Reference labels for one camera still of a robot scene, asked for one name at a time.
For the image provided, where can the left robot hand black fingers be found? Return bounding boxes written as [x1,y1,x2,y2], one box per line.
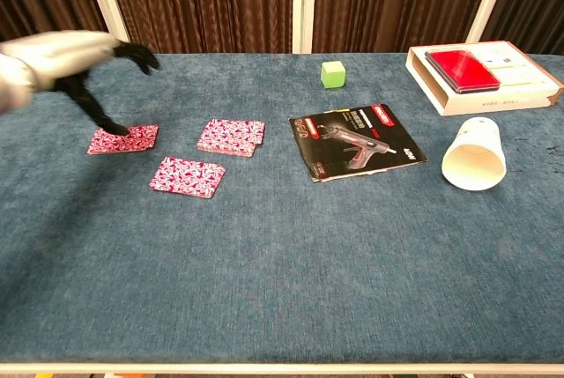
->
[2,29,160,137]

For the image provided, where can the red patterned playing card pile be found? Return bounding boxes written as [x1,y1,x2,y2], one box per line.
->
[86,124,160,157]
[149,156,226,200]
[197,118,266,159]

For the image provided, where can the green cube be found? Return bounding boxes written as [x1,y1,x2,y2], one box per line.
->
[320,60,347,90]

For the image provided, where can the blue table cloth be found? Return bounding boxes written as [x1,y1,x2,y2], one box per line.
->
[0,52,564,366]

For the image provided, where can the black glue gun booklet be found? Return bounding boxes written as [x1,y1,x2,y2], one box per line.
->
[288,103,428,183]

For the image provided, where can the red phone case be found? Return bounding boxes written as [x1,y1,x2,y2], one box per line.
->
[424,48,502,94]

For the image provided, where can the white paper cup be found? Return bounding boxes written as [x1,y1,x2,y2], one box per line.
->
[441,116,508,193]

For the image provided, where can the white cardboard box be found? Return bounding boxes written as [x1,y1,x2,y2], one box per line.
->
[404,41,564,117]

